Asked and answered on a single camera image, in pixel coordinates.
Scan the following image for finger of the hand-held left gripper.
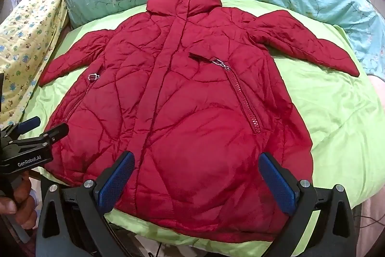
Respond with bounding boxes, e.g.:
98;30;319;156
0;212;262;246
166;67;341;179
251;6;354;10
6;123;69;153
11;116;41;136

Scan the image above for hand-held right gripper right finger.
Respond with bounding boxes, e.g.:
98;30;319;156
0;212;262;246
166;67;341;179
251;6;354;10
258;152;359;257

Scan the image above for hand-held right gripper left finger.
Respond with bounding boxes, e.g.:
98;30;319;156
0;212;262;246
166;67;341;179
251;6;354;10
35;151;136;257

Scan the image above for red quilted jacket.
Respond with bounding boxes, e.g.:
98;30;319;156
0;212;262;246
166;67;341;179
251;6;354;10
39;0;360;242

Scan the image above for person's left hand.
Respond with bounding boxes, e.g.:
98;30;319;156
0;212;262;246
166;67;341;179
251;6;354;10
0;170;37;226

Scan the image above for yellow printed blanket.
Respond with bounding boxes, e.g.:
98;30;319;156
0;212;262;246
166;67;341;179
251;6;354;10
0;0;69;125

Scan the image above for light green bed sheet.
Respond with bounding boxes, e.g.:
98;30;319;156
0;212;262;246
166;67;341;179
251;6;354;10
28;0;385;257

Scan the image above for pink mattress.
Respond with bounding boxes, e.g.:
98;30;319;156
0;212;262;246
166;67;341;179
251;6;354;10
359;75;385;217

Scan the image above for black cable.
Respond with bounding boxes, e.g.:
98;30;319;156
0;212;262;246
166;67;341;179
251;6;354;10
354;215;383;230

